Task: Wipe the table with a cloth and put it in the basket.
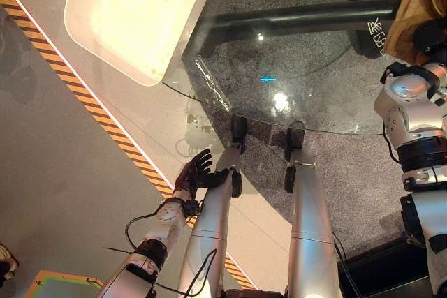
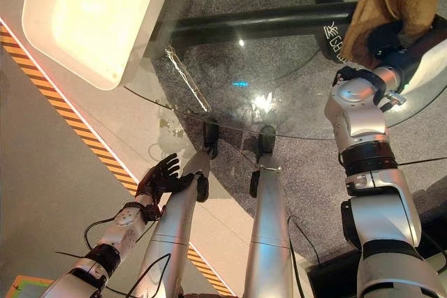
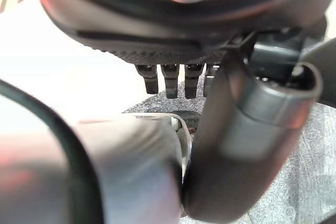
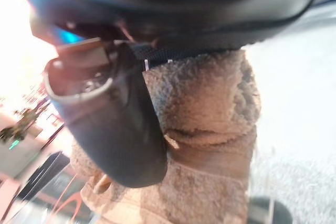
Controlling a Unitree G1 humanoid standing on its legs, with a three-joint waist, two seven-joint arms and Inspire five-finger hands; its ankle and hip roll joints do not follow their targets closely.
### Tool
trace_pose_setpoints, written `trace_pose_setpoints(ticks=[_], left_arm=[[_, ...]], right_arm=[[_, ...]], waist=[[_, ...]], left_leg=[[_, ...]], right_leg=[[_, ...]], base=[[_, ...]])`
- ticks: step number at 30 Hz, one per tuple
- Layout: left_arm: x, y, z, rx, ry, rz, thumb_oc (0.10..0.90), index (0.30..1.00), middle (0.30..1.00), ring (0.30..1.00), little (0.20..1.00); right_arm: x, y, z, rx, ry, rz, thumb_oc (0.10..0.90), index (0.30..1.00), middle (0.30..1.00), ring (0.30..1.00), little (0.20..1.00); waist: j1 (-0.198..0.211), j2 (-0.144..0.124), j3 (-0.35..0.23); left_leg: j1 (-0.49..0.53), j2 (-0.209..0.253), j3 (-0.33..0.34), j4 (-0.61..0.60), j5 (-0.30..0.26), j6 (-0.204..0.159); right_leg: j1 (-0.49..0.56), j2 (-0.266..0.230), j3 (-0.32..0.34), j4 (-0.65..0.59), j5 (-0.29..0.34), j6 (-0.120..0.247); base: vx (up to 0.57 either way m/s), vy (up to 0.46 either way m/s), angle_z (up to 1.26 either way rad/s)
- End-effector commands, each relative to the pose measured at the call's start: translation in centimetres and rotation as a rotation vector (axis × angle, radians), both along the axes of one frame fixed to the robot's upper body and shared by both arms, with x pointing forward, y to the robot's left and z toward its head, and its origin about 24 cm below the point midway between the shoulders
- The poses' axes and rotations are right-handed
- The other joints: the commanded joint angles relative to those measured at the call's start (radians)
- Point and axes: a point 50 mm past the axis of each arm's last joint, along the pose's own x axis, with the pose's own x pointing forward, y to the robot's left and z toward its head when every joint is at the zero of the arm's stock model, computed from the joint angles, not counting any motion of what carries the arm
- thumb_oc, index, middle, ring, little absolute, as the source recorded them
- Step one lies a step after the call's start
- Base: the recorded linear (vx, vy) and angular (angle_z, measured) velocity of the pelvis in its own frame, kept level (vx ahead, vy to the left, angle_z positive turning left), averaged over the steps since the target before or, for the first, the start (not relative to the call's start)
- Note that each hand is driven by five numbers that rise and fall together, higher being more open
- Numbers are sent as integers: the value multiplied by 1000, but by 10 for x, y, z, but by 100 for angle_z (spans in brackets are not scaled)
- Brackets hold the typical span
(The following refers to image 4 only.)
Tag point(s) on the brown fluffy cloth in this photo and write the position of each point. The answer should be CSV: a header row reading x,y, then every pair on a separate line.
x,y
207,119

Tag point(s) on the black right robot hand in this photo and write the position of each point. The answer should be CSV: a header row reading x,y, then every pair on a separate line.
x,y
136,11

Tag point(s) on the black box with orange lines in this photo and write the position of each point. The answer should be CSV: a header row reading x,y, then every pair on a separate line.
x,y
50,182

